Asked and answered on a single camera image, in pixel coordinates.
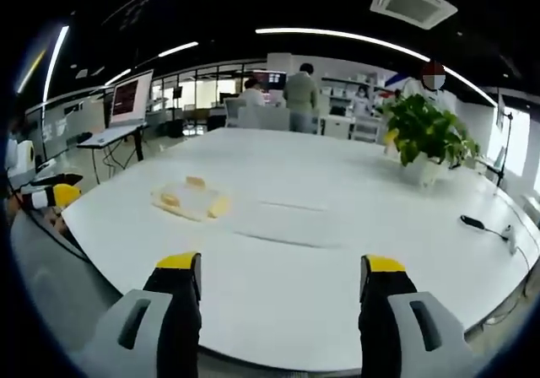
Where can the small side table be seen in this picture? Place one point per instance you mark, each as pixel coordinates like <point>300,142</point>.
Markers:
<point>109,135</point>

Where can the ceiling air conditioner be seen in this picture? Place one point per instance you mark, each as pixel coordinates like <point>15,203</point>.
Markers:
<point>412,1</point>

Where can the black microphone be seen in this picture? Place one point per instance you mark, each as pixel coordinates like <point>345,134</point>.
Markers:
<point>471,221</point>

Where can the white plant pot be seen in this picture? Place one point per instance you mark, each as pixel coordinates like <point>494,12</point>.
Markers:
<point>422,171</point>

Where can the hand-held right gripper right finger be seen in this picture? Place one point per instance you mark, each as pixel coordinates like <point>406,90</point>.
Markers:
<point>422,336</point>

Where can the black tripod stand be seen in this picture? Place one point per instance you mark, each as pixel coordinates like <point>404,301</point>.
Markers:
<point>504,150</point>

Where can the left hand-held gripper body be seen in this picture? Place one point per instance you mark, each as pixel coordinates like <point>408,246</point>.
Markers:
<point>19,156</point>

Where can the short ceiling light strip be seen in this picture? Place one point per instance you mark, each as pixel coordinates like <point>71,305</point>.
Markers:
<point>178,49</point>

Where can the beige plastic buckle part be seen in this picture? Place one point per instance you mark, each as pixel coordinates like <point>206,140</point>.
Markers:
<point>195,182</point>
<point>170,200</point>

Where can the white shelving unit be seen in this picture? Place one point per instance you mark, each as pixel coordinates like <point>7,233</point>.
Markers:
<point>339,99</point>

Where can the green potted plant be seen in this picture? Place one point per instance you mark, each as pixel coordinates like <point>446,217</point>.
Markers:
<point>422,129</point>

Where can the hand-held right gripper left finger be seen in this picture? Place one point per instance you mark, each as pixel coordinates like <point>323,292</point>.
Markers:
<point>139,331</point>

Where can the large display screen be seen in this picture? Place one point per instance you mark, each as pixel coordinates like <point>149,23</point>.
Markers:
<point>130,97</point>

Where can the small white device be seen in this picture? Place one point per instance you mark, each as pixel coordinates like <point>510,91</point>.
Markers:
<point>510,236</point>

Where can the clear plastic bag with bread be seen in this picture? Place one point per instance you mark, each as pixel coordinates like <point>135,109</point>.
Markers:
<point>219,207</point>

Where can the white office chair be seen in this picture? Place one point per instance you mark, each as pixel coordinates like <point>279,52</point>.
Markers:
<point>240,114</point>

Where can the long ceiling light strip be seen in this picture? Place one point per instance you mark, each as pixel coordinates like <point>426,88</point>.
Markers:
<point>363,37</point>

